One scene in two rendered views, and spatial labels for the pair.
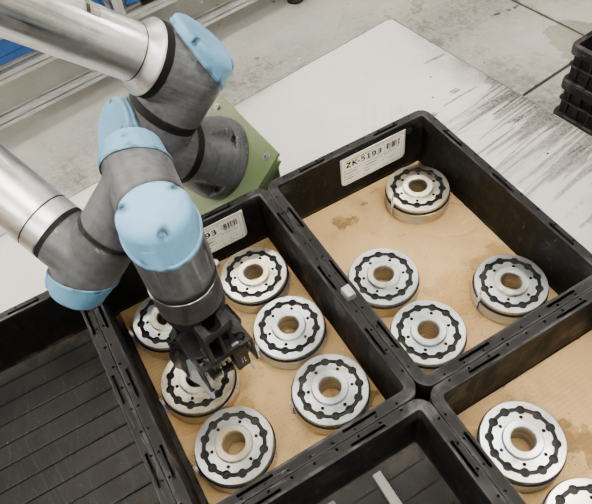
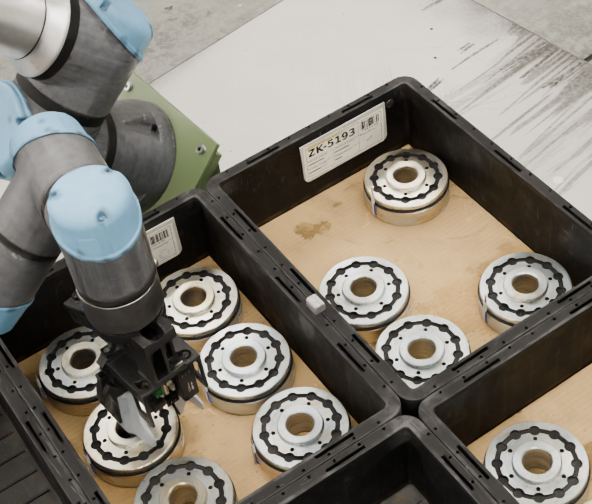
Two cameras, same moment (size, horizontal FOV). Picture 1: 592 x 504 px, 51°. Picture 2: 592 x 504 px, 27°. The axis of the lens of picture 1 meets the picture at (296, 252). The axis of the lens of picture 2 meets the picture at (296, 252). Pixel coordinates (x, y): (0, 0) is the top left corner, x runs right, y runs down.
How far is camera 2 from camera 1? 0.51 m
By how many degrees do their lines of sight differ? 6
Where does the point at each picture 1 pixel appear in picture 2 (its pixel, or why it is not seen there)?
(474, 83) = (494, 35)
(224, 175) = (144, 178)
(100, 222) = (18, 221)
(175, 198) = (112, 181)
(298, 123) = (242, 105)
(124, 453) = not seen: outside the picture
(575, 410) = not seen: outside the picture
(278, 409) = (236, 462)
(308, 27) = not seen: outside the picture
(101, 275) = (17, 287)
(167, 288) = (104, 284)
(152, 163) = (78, 149)
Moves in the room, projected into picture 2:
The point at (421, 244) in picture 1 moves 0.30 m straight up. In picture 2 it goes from (414, 250) to (401, 51)
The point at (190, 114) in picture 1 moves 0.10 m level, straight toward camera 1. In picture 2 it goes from (99, 97) to (122, 150)
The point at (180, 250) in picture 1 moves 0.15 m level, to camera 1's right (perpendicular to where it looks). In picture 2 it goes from (120, 236) to (292, 197)
